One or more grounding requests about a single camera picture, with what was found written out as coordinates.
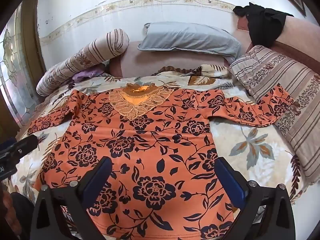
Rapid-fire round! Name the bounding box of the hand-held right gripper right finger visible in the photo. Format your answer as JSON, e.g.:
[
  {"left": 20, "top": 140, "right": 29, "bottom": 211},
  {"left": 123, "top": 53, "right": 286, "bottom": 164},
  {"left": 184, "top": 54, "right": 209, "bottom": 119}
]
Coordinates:
[{"left": 216, "top": 156, "right": 297, "bottom": 240}]

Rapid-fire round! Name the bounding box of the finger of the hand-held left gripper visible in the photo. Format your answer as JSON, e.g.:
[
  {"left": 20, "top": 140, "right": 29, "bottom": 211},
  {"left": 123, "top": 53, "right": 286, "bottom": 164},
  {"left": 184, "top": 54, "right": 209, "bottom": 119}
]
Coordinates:
[{"left": 14, "top": 134, "right": 39, "bottom": 157}]

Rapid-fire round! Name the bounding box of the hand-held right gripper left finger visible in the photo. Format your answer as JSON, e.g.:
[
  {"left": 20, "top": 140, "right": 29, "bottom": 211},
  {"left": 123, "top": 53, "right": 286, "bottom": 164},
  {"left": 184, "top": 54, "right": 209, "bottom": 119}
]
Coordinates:
[{"left": 30, "top": 156, "right": 113, "bottom": 240}]

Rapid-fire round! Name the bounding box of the orange floral blouse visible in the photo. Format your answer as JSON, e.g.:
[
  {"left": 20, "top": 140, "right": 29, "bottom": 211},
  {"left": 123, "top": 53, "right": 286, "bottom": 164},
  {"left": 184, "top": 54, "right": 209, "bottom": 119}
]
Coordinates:
[{"left": 27, "top": 82, "right": 294, "bottom": 240}]

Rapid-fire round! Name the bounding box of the person's left forearm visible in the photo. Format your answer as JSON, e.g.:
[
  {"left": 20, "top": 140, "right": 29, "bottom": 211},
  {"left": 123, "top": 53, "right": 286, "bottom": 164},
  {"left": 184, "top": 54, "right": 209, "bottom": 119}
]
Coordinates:
[{"left": 0, "top": 181, "right": 35, "bottom": 240}]

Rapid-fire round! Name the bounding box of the leaf print blanket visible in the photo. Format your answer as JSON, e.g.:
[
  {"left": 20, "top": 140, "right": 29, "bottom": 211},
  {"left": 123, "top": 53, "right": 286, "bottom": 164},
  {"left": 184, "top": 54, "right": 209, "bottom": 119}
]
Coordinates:
[{"left": 10, "top": 64, "right": 310, "bottom": 240}]

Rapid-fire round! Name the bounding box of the stained glass window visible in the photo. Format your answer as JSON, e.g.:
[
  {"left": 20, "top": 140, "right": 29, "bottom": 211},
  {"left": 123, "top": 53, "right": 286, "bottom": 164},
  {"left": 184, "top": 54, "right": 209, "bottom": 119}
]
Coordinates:
[{"left": 0, "top": 5, "right": 42, "bottom": 128}]

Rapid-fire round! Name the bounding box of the purple cloth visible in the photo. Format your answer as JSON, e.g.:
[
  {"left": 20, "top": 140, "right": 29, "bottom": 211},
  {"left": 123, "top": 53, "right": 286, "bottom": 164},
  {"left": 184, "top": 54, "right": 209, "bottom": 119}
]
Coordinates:
[{"left": 72, "top": 66, "right": 105, "bottom": 82}]

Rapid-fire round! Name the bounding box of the striped bolster pillow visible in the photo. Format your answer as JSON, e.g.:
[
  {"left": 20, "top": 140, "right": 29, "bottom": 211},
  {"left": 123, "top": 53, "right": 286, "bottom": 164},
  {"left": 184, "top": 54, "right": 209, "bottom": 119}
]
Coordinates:
[{"left": 36, "top": 29, "right": 130, "bottom": 97}]

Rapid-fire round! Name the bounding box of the striped cloth at right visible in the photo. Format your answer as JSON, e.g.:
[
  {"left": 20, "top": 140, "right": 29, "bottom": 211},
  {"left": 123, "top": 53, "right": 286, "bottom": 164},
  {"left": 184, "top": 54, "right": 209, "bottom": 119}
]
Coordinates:
[{"left": 229, "top": 45, "right": 320, "bottom": 186}]

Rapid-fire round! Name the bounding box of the grey pillow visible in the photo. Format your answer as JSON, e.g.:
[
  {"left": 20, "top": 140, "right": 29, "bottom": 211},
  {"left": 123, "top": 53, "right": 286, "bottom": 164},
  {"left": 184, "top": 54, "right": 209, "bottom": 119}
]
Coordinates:
[{"left": 137, "top": 22, "right": 242, "bottom": 64}]

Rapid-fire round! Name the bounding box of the pink headboard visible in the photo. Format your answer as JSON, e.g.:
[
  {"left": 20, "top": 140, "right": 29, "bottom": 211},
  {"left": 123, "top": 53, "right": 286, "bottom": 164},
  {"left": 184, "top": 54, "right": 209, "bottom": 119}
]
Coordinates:
[{"left": 236, "top": 15, "right": 320, "bottom": 76}]

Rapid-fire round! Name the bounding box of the black cloth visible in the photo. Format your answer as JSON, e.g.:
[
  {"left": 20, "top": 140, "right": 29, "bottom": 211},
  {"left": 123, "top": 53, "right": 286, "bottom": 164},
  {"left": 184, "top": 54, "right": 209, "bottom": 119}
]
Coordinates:
[{"left": 233, "top": 2, "right": 295, "bottom": 47}]

